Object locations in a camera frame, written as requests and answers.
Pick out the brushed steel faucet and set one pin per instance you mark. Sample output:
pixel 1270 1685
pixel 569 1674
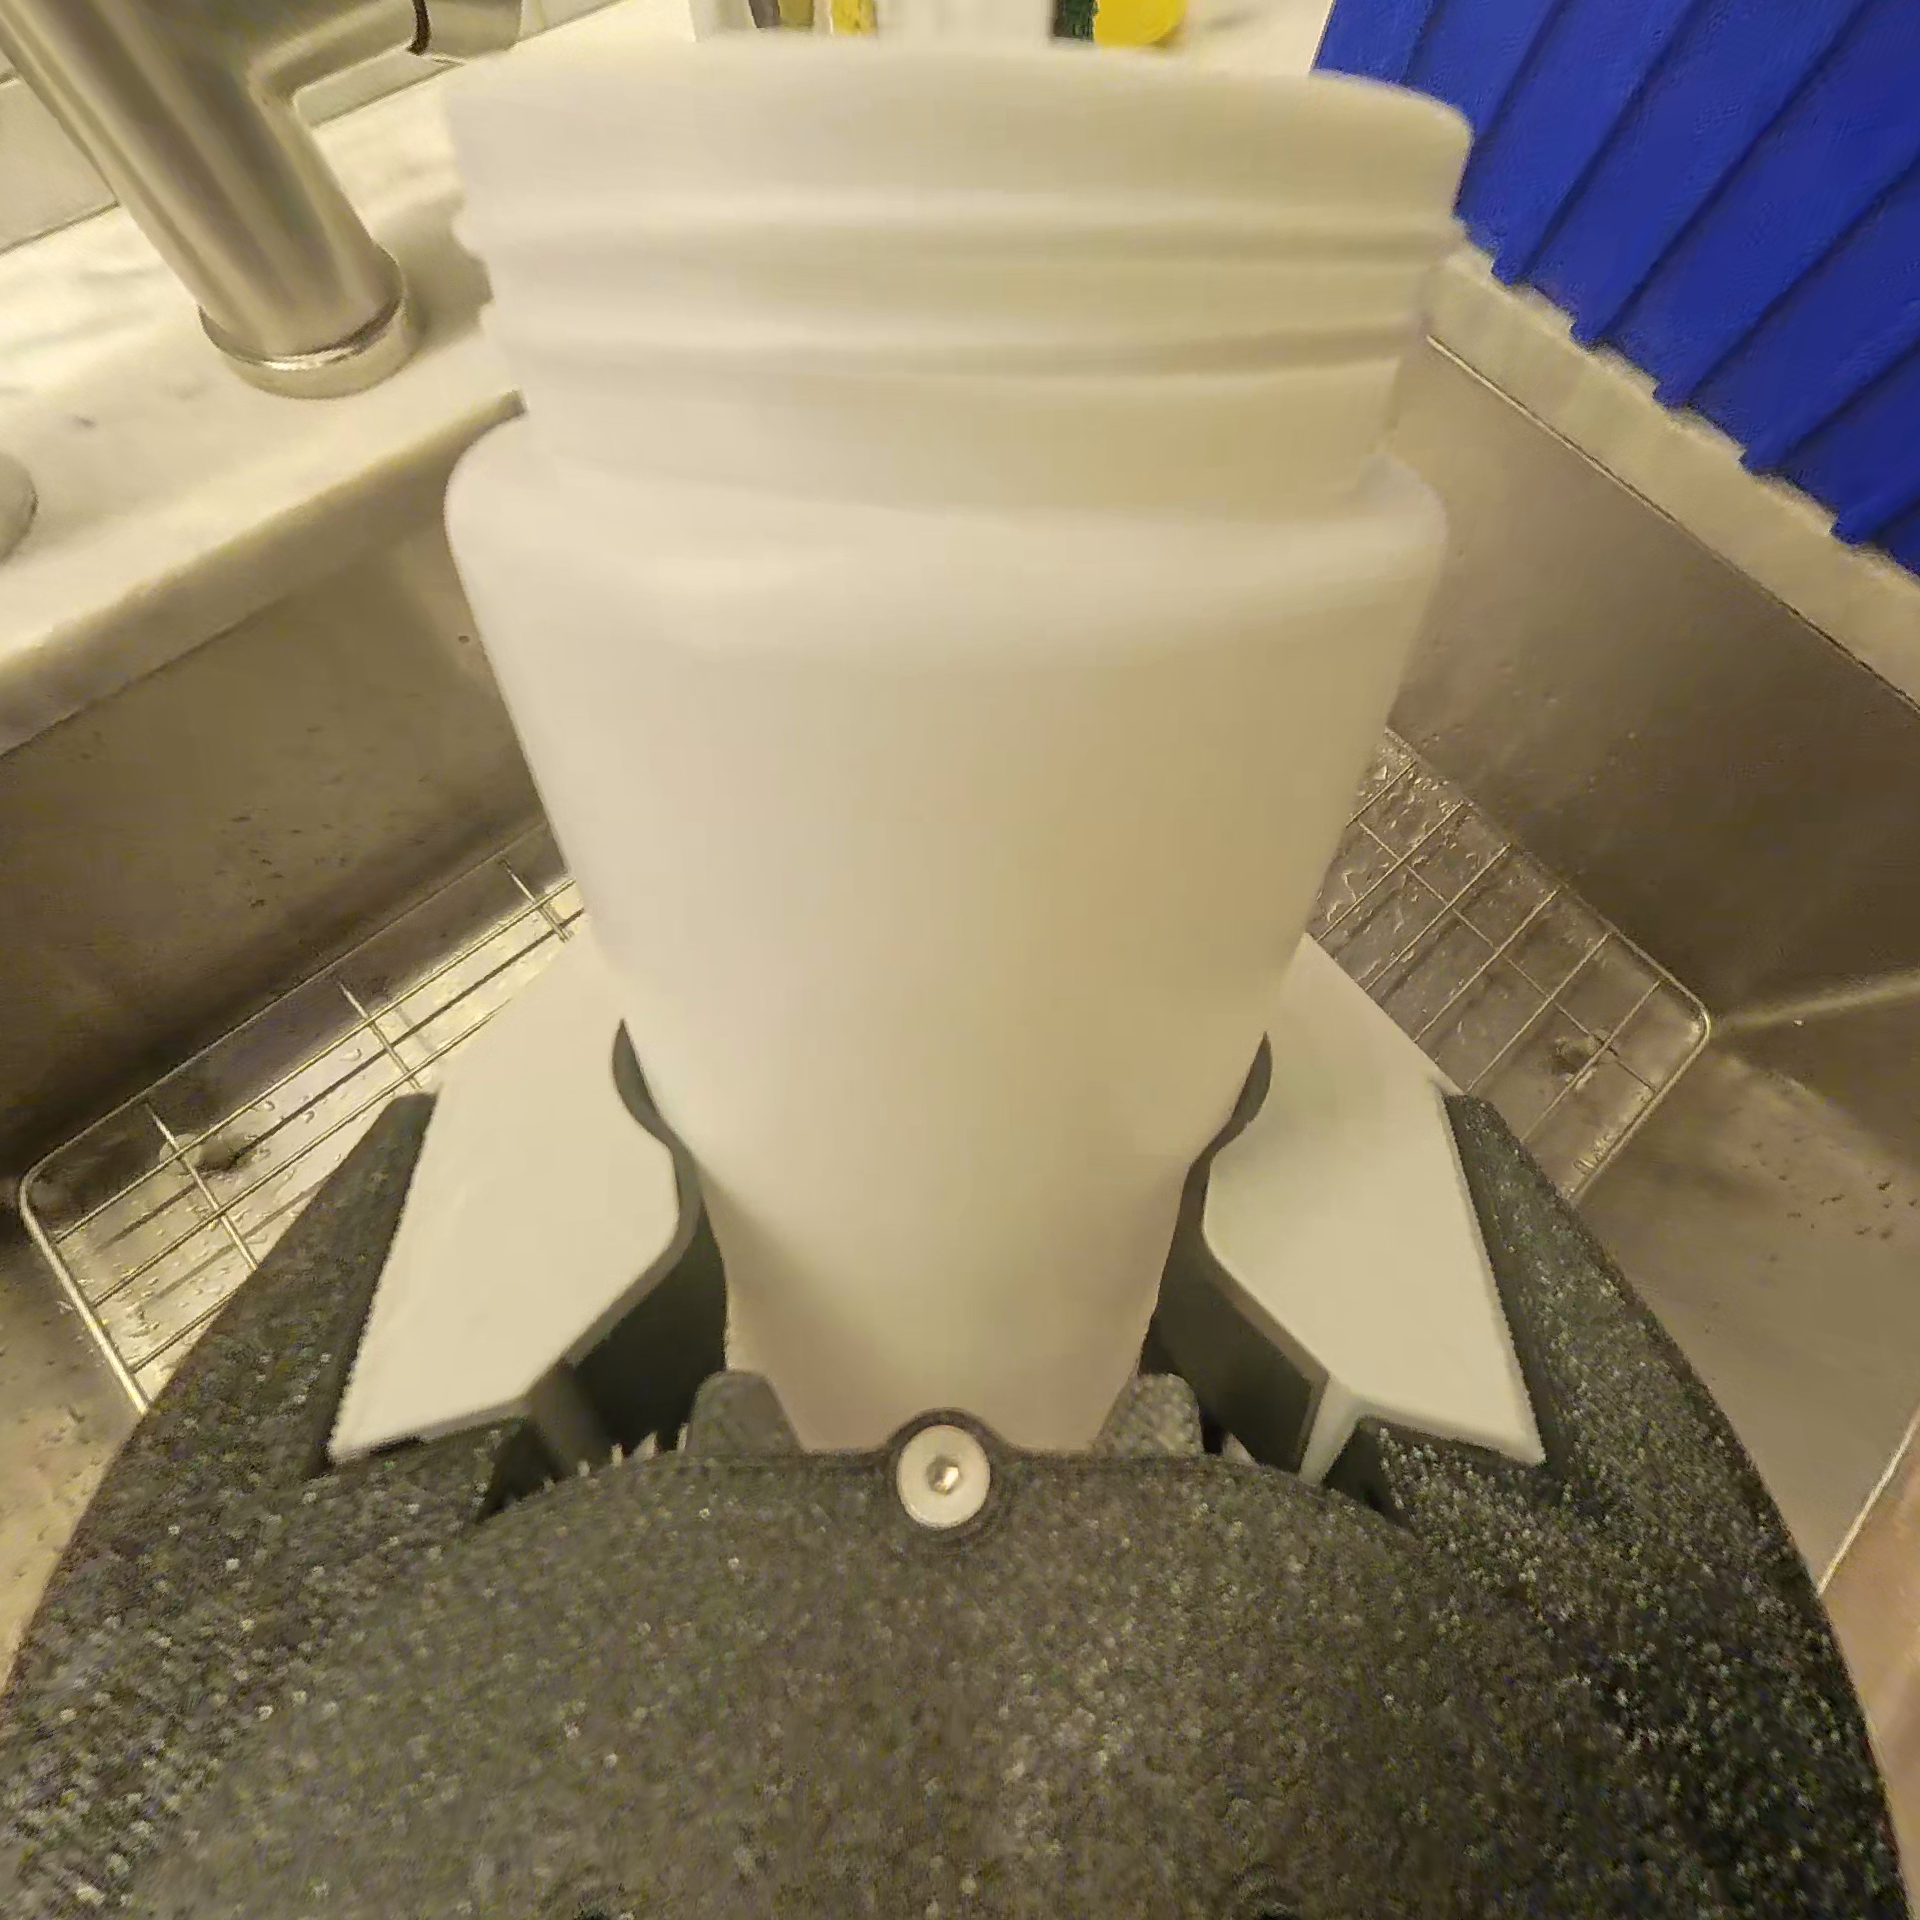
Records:
pixel 254 226

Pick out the white plastic sports bottle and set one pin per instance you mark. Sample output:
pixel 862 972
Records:
pixel 945 721

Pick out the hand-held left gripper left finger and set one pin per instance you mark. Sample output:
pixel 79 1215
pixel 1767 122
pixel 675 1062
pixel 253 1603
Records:
pixel 511 1244

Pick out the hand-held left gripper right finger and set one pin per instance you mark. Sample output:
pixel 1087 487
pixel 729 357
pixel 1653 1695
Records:
pixel 1381 1231

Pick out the stainless steel sink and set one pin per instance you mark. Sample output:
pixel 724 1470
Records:
pixel 1652 721

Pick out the blue dish mat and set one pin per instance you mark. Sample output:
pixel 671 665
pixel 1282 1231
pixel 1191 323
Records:
pixel 1682 226

